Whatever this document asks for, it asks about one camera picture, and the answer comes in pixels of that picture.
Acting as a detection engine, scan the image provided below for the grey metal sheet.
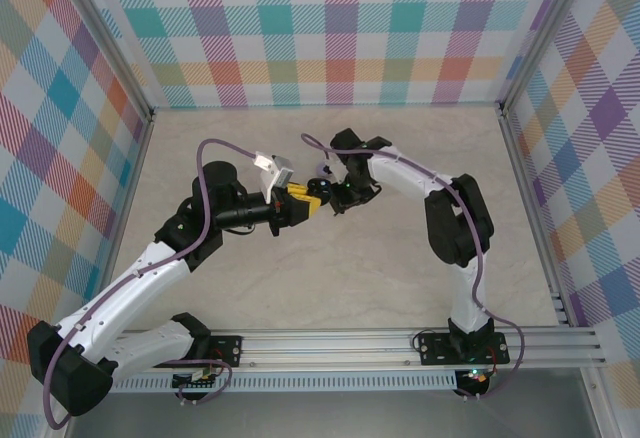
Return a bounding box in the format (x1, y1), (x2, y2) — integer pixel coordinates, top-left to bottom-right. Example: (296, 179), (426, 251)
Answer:
(64, 390), (601, 438)

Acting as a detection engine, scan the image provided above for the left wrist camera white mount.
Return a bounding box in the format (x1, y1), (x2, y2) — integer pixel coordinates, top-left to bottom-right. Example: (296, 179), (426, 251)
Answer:
(253, 150), (295, 205)

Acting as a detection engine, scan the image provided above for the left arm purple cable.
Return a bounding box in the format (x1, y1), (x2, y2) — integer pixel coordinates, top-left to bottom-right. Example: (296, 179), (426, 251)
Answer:
(43, 138), (259, 430)

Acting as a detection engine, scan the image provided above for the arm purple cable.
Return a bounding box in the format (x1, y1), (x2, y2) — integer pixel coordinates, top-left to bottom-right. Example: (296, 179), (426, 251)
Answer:
(298, 131), (527, 402)
(43, 138), (259, 430)

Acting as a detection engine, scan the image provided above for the aluminium side rail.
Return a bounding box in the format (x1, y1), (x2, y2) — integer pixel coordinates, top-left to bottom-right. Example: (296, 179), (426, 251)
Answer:
(87, 116), (157, 333)
(498, 106), (572, 328)

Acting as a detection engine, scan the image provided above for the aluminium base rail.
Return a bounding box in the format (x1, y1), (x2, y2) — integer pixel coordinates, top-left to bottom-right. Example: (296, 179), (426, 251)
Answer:
(107, 326), (607, 372)

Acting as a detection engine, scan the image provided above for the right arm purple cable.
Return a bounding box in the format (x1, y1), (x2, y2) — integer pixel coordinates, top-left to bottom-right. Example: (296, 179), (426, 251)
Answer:
(298, 131), (527, 402)

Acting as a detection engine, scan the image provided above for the slotted grey cable duct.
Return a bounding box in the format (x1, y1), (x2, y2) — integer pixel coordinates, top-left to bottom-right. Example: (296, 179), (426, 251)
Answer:
(109, 375), (459, 393)

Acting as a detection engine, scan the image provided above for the aluminium frame post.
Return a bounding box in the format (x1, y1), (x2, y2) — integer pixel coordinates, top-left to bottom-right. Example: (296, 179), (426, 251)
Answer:
(62, 0), (155, 123)
(498, 0), (596, 117)

